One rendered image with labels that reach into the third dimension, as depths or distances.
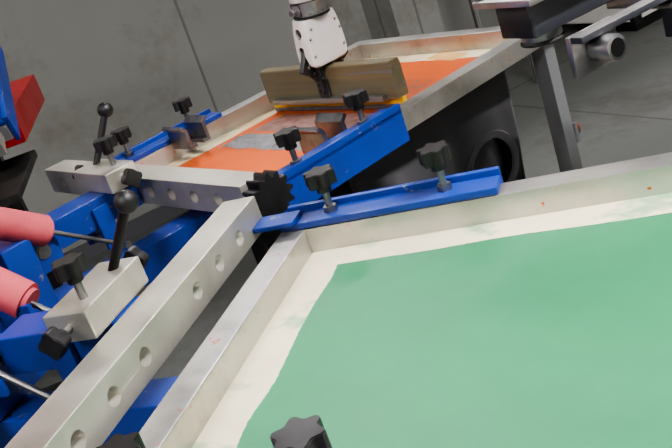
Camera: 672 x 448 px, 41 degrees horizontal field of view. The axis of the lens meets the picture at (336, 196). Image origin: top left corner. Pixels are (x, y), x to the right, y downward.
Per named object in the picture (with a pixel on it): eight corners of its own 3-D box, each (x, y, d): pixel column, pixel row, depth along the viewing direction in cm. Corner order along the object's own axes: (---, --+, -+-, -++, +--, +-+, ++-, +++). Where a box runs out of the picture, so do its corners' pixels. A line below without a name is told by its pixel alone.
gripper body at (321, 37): (304, 15, 174) (319, 70, 178) (340, -1, 180) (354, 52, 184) (279, 16, 179) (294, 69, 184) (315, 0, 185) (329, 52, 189)
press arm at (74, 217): (127, 201, 160) (116, 176, 158) (144, 204, 155) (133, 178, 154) (42, 249, 150) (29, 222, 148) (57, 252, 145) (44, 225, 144)
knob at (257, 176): (278, 205, 137) (261, 160, 134) (301, 207, 133) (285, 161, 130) (241, 227, 133) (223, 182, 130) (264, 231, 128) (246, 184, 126)
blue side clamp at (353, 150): (390, 139, 162) (379, 103, 160) (410, 140, 158) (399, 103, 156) (268, 217, 145) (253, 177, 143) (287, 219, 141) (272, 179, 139)
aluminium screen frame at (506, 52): (363, 54, 230) (359, 40, 229) (555, 37, 186) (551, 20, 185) (106, 192, 185) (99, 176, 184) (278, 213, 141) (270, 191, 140)
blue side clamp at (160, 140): (218, 137, 204) (207, 108, 202) (230, 137, 200) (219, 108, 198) (107, 196, 187) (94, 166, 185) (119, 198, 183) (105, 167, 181)
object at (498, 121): (508, 211, 204) (467, 61, 191) (540, 214, 197) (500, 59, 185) (372, 319, 177) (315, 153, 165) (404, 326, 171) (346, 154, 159)
